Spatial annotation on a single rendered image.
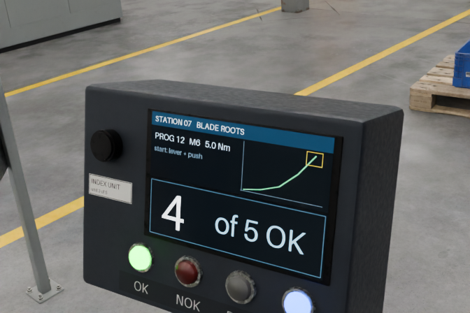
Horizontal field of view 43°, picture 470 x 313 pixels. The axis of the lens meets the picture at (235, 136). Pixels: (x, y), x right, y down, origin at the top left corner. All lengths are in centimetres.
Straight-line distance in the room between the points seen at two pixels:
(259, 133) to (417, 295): 189
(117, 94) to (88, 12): 639
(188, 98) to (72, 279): 209
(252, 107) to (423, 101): 345
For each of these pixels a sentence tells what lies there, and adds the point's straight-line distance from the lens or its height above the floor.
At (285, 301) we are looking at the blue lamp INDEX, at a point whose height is 112.
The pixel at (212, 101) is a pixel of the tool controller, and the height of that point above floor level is 125.
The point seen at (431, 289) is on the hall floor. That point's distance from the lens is 234.
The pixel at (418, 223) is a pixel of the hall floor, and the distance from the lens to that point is 270.
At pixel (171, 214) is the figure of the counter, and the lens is 50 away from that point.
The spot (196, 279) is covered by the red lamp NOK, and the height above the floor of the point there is 111.
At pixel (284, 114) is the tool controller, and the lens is 44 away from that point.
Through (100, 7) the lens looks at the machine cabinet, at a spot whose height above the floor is 22.
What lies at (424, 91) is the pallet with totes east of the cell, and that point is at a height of 14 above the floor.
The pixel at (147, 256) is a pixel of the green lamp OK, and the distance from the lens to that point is 53.
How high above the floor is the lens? 141
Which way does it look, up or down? 23 degrees down
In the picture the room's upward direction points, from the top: 5 degrees counter-clockwise
